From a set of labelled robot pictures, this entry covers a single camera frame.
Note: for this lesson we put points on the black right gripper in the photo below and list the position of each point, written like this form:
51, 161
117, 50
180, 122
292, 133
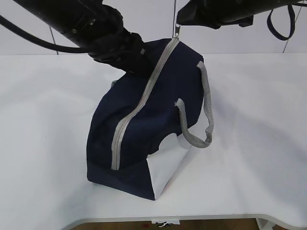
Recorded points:
215, 13

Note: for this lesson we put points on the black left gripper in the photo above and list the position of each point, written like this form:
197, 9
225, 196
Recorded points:
122, 49

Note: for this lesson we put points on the navy blue lunch bag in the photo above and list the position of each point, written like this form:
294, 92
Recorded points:
143, 127

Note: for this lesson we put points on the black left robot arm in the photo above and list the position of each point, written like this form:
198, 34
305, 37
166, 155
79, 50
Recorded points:
99, 28

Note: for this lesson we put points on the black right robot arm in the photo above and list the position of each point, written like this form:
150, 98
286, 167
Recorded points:
259, 6

